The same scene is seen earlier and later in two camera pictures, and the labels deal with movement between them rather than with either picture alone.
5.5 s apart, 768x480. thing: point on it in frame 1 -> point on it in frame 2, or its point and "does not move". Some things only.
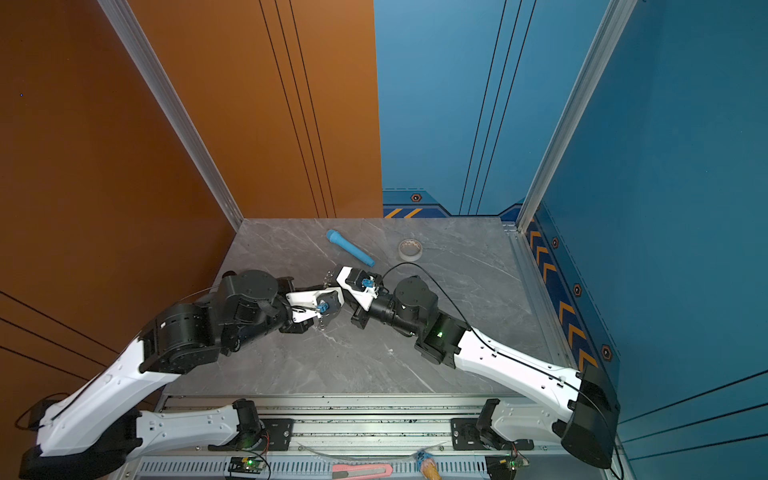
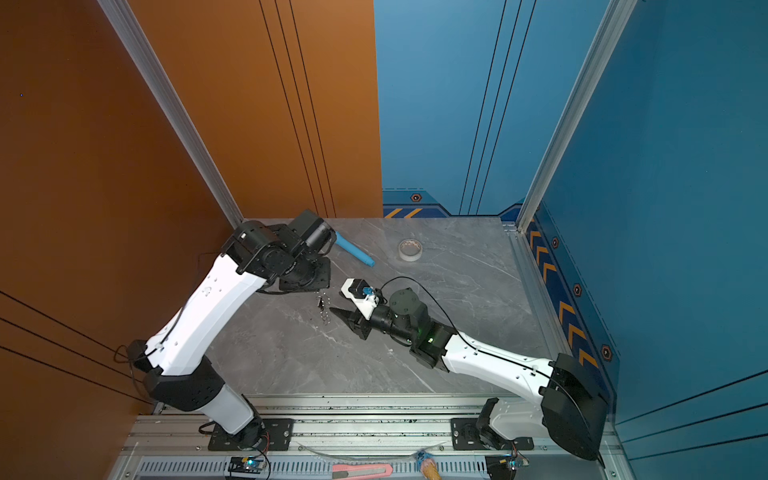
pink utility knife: (354, 472) does not move
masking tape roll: (410, 250) does not move
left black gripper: (297, 328) -> (324, 282)
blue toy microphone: (336, 238) does not move
